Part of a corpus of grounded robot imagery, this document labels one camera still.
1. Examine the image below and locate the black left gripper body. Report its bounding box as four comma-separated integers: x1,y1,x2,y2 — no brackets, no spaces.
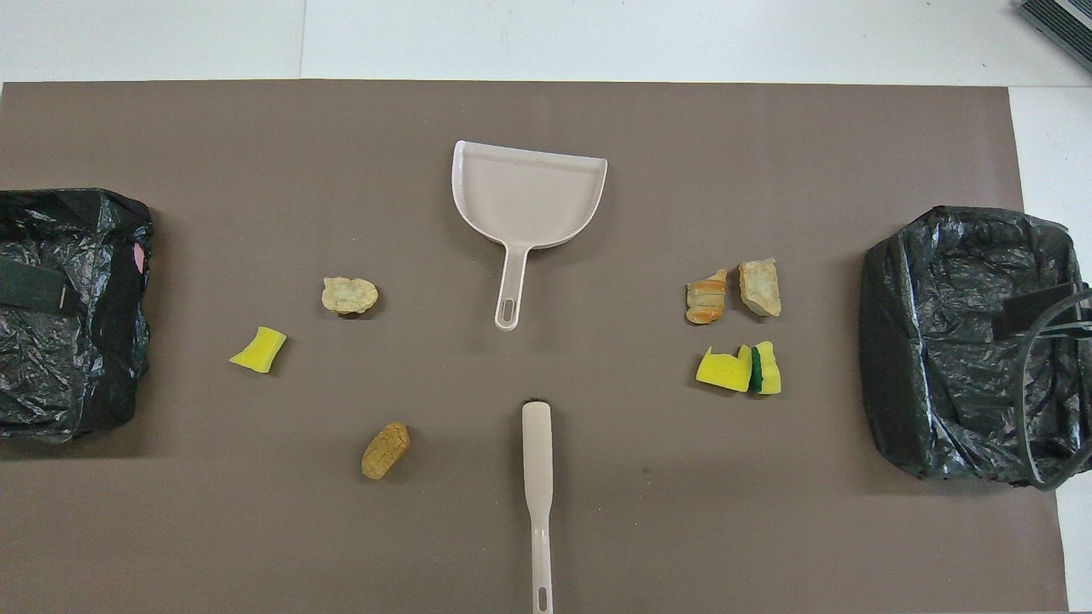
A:
0,258,69,313

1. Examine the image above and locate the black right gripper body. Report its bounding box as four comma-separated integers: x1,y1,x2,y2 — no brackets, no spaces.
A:
1002,284,1083,339

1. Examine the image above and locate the small yellow sponge piece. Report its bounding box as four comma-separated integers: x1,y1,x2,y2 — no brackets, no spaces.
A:
229,327,288,374

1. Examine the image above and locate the yellow sponge with green layer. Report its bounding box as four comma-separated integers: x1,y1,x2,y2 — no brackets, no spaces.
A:
750,341,782,396

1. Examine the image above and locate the beige wedge sponge chunk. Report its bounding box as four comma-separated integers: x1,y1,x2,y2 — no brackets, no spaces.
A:
738,258,782,318

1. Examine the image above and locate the yellow notched sponge piece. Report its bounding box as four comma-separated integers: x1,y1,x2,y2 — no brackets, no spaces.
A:
695,345,753,393

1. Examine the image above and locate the pale rounded sponge chunk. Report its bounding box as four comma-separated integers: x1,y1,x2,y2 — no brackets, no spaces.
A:
322,276,380,316

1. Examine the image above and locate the orange striped sponge chunk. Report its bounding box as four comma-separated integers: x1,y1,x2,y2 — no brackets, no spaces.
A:
685,269,729,326

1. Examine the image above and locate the brown oval sponge chunk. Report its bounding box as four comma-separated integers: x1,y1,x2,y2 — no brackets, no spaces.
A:
361,422,411,480

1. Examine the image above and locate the beige plastic dustpan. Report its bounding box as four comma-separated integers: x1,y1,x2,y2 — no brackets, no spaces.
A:
451,141,608,332

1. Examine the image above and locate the beige brush with black bristles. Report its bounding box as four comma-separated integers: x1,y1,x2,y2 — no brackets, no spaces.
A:
521,397,555,614

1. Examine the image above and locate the black bag bin pink mark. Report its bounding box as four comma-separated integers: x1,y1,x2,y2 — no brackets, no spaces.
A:
0,188,154,443

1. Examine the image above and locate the black bag lined bin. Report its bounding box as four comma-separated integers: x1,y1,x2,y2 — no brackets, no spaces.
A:
859,206,1092,489

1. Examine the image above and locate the brown table mat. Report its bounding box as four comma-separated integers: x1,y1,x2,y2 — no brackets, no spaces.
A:
0,80,1069,614

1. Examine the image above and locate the grey ribbed device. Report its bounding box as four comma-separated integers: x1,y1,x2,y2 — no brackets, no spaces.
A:
1018,0,1092,73

